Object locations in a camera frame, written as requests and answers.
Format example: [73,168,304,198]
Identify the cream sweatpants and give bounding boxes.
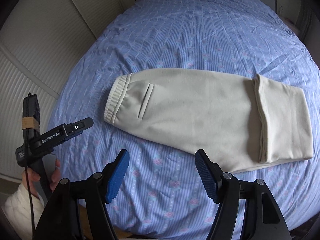
[104,68,313,172]

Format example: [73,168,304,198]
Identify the white sleeve forearm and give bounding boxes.
[2,184,33,239]

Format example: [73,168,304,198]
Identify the left hand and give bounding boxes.
[22,158,61,201]

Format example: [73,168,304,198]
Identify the cream wardrobe doors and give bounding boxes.
[1,0,135,182]

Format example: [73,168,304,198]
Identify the black cable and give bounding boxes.
[24,129,37,240]

